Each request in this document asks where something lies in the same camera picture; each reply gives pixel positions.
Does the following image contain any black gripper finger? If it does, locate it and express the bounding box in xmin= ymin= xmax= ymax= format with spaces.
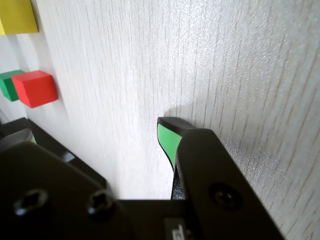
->
xmin=0 ymin=128 xmax=132 ymax=240
xmin=156 ymin=116 xmax=288 ymax=240

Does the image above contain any green wooden cube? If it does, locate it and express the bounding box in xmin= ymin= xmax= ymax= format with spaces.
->
xmin=0 ymin=70 xmax=27 ymax=102

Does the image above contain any red wooden cube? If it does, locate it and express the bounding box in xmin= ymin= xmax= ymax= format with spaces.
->
xmin=11 ymin=70 xmax=59 ymax=109

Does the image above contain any yellow wooden cube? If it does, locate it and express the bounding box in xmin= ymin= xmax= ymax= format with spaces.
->
xmin=0 ymin=0 xmax=40 ymax=36

